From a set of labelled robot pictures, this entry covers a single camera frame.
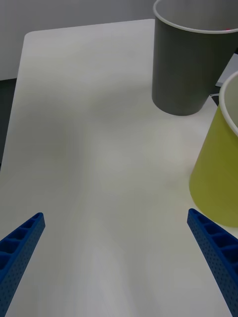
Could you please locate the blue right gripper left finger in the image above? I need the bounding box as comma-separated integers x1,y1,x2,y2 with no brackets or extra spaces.
0,212,46,317

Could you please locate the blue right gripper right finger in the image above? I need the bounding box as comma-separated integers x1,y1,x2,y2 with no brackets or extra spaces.
186,208,238,317

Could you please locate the yellow-green bin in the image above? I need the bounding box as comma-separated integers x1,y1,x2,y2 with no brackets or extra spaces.
188,70,238,228

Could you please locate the grey bin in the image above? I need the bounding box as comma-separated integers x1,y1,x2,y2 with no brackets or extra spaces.
151,0,238,117

